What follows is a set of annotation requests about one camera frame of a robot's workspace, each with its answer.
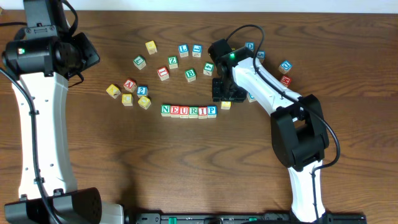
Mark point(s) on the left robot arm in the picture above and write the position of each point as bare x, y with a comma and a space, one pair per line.
40, 69

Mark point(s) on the blue P block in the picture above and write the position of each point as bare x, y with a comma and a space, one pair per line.
212, 111

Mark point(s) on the blue D block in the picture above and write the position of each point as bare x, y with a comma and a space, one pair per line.
250, 45

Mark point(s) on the green 7 block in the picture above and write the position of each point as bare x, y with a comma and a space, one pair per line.
139, 62

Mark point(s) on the blue 5 block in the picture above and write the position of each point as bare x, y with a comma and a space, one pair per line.
261, 55

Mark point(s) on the red E block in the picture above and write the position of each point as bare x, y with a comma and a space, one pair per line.
175, 111

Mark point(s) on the red A block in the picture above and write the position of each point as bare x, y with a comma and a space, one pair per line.
130, 85

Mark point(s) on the green B block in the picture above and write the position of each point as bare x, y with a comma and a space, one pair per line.
190, 75

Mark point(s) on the green N block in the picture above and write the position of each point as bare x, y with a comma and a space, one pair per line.
165, 110

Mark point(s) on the red I block sideways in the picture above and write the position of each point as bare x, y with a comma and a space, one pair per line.
163, 73

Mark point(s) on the blue I block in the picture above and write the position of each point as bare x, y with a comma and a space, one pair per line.
250, 98

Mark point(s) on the yellow S block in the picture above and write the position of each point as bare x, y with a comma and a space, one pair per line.
225, 105

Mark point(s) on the green Z block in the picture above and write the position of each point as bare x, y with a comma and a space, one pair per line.
173, 62

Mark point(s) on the yellow C block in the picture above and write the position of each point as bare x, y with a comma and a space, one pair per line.
127, 100

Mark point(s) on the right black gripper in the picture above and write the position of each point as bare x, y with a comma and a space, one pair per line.
228, 92

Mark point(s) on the red U block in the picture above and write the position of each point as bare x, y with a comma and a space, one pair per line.
184, 112

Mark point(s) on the blue L block rotated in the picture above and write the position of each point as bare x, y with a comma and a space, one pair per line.
197, 50

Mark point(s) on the red I block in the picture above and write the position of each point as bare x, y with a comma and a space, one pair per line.
202, 112

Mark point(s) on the red M block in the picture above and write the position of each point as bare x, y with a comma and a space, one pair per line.
285, 80

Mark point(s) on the yellow O block left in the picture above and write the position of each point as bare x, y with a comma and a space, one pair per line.
144, 102

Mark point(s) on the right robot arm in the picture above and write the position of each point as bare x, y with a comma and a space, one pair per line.
298, 137

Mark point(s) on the blue Q block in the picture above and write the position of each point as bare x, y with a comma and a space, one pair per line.
285, 67

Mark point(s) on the green R block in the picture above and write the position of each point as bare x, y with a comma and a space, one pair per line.
193, 112

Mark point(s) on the blue L block upright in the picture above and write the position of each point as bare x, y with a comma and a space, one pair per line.
183, 50

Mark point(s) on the yellow K block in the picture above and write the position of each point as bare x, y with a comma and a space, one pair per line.
113, 91

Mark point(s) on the yellow W block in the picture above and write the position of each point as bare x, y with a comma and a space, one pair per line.
151, 47

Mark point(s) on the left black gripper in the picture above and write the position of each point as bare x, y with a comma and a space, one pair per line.
88, 50

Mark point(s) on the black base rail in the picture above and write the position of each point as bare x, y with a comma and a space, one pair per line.
328, 218

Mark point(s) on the blue 2 block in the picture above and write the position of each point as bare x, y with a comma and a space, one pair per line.
142, 91

